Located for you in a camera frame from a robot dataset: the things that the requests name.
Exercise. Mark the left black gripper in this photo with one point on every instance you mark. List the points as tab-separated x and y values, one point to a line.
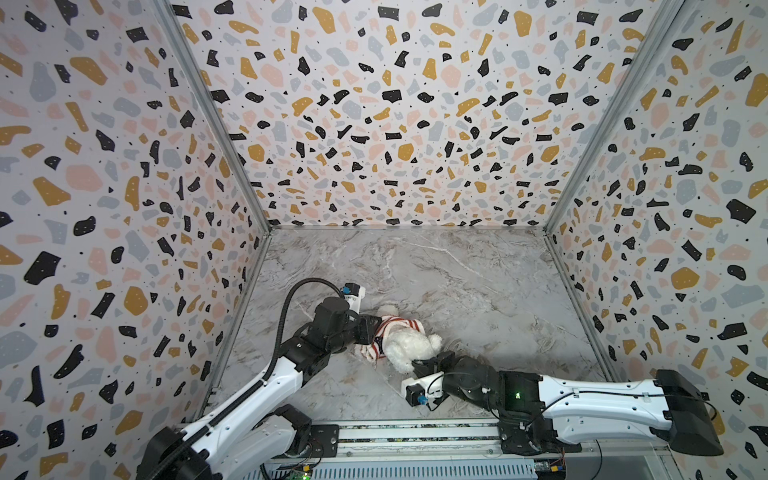
369	330

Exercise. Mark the red white striped knit sweater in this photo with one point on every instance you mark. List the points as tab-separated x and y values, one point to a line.
392	328

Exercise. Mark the white plush teddy bear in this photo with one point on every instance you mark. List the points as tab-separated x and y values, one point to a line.
404	351

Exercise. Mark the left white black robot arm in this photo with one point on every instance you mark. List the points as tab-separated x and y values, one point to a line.
256	424

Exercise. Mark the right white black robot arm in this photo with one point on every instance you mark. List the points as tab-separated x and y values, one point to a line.
540	414

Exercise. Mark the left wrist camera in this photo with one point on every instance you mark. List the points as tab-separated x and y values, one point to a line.
354	295

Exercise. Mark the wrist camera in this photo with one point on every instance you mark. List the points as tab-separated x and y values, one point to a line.
354	295
425	391

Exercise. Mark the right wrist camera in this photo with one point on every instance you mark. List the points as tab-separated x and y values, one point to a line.
425	391

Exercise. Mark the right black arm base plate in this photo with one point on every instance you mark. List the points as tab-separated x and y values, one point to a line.
539	438

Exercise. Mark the white vented cable duct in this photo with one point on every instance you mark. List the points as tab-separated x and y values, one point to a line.
456	469

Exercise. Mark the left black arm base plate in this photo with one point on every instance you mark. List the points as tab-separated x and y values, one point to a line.
318	441

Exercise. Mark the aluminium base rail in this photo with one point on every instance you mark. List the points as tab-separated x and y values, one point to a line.
477	439

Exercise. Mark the left aluminium corner post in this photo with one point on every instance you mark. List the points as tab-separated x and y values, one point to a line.
174	34

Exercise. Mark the aluminium corner post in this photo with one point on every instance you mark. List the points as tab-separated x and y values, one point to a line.
174	34
661	25

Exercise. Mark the right aluminium corner post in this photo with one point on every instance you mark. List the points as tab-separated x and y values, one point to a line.
661	25

